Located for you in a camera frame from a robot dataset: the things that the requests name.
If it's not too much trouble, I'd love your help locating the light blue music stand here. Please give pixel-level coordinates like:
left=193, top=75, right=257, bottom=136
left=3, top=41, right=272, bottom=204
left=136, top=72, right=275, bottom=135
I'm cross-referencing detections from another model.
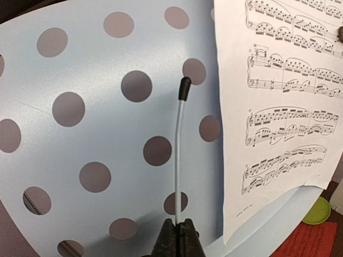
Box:
left=1, top=1, right=321, bottom=256

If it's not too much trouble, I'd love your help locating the white sheet music page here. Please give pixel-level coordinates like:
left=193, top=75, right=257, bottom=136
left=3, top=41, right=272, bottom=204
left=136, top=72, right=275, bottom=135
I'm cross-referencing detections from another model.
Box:
left=214, top=1, right=342, bottom=242

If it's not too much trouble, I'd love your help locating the red paper sheet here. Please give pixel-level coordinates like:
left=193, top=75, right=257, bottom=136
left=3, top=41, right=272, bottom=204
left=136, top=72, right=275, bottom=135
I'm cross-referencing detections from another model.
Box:
left=271, top=222, right=338, bottom=257

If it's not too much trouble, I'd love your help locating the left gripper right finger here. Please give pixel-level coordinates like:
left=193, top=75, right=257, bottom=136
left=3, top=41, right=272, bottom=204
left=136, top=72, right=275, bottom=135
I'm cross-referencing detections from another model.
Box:
left=178, top=218, right=206, bottom=257

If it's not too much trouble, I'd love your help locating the white metronome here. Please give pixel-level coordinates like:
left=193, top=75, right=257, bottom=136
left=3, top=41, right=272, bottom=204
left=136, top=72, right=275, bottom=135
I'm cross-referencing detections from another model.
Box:
left=330, top=180, right=343, bottom=215

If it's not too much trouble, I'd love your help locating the green plate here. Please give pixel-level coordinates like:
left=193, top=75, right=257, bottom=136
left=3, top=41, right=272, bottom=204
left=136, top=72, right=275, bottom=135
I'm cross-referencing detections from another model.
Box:
left=302, top=196, right=331, bottom=225

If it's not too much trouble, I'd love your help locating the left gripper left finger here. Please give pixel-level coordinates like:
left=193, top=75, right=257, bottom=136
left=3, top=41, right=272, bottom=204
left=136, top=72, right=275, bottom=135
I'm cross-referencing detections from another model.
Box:
left=151, top=218, right=176, bottom=257

